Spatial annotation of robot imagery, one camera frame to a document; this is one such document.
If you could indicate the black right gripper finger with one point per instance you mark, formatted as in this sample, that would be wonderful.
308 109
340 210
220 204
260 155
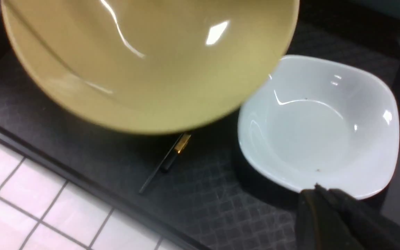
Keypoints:
334 220

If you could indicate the white square side dish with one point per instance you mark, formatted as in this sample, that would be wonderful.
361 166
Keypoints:
317 121

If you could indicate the yellow noodle bowl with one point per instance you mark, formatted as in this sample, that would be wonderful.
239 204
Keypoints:
150 66

